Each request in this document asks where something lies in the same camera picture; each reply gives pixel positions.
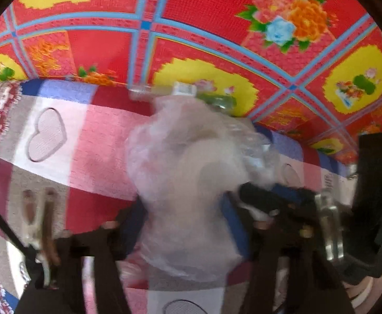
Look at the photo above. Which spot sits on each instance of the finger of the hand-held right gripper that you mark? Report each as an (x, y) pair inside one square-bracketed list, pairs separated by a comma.
[(259, 196), (292, 193)]

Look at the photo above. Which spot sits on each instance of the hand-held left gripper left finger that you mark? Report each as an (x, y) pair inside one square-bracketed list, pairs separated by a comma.
[(130, 222)]

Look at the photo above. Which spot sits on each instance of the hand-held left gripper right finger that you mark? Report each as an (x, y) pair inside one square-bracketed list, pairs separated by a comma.
[(233, 225)]

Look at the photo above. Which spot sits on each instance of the clear plastic bag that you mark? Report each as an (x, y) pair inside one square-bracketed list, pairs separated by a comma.
[(184, 170)]

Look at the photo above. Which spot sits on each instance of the clear plastic bottle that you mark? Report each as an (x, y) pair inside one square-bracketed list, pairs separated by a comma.
[(184, 90)]

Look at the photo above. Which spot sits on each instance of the person's right forearm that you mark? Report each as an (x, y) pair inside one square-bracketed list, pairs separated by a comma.
[(360, 294)]

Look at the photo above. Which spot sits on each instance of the silver metal spring clip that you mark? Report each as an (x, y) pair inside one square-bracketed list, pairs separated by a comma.
[(35, 222), (329, 229)]

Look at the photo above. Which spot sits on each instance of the patchwork heart print bedsheet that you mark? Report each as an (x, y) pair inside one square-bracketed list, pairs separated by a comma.
[(89, 137)]

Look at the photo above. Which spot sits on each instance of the red floral printed cloth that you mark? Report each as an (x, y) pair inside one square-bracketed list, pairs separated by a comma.
[(210, 23)]

